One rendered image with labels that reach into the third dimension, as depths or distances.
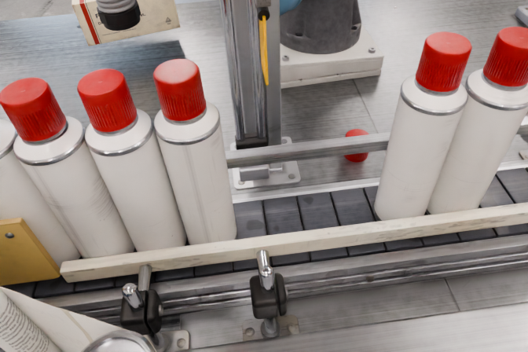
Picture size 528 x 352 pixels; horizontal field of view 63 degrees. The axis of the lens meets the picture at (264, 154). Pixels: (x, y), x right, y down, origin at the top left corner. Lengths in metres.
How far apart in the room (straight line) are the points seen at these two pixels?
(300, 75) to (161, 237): 0.39
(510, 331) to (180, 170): 0.31
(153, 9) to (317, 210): 0.47
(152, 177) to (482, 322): 0.31
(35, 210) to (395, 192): 0.32
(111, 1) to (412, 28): 0.63
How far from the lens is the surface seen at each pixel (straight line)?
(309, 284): 0.45
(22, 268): 0.45
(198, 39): 0.86
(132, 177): 0.35
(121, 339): 0.22
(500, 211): 0.47
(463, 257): 0.48
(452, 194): 0.45
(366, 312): 0.47
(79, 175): 0.36
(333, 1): 0.70
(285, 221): 0.46
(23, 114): 0.33
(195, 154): 0.33
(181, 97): 0.31
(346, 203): 0.48
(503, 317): 0.45
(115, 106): 0.31
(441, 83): 0.35
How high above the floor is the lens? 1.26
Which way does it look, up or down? 45 degrees down
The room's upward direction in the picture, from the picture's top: 3 degrees counter-clockwise
